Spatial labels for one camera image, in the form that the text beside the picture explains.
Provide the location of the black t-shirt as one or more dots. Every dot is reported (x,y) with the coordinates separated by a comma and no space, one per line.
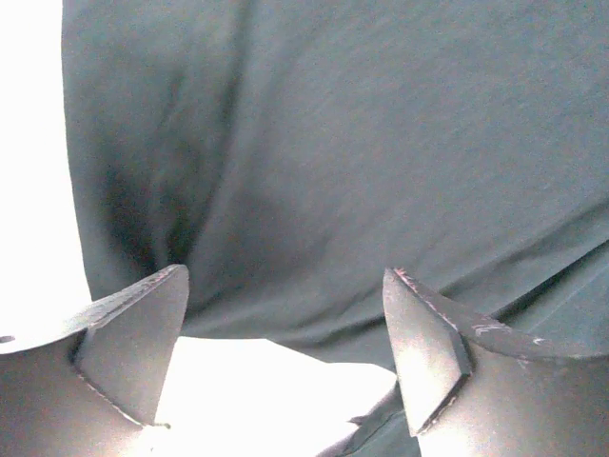
(289,152)

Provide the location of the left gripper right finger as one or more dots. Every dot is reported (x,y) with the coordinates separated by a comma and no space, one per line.
(473,386)

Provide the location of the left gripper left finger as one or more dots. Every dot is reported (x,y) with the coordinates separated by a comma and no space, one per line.
(89,384)

